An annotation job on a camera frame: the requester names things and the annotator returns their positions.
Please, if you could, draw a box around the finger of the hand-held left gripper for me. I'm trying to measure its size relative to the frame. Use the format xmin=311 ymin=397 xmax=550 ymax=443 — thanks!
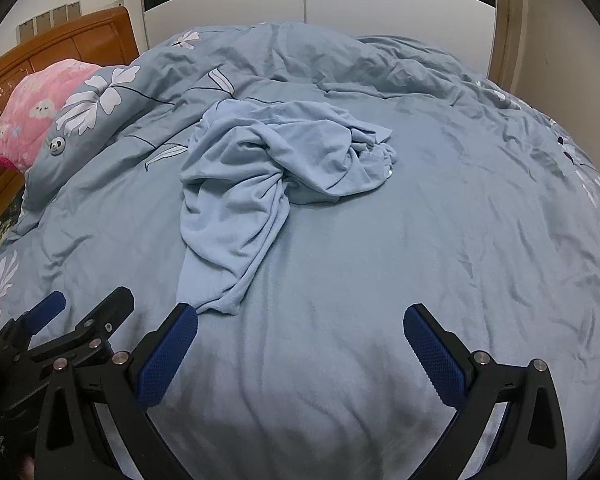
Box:
xmin=27 ymin=287 xmax=135 ymax=367
xmin=21 ymin=290 xmax=67 ymax=342

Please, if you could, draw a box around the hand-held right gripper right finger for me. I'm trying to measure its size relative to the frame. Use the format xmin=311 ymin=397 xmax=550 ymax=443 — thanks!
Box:
xmin=403 ymin=303 xmax=569 ymax=480

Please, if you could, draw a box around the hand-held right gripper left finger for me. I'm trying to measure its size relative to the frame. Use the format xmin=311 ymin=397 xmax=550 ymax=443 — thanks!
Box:
xmin=34 ymin=302 xmax=199 ymax=480

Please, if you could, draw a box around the light blue printed t-shirt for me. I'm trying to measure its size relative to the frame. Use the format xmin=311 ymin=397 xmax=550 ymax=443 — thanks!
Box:
xmin=176 ymin=98 xmax=397 ymax=315

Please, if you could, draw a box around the blue floral duvet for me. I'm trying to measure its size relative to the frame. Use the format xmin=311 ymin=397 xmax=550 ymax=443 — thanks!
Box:
xmin=0 ymin=21 xmax=600 ymax=480

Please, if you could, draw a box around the blue floral pillow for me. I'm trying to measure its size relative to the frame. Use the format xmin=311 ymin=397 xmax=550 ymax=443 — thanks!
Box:
xmin=22 ymin=64 xmax=181 ymax=211

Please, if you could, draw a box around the pink patterned pillow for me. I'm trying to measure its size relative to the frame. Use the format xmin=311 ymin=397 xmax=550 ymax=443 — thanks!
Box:
xmin=0 ymin=58 xmax=104 ymax=171

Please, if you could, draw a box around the wooden headboard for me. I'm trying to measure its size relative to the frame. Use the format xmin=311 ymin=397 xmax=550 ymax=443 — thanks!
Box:
xmin=0 ymin=7 xmax=141 ymax=241

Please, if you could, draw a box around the beige door frame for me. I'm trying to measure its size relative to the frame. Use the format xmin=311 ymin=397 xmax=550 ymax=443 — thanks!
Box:
xmin=490 ymin=0 xmax=527 ymax=82

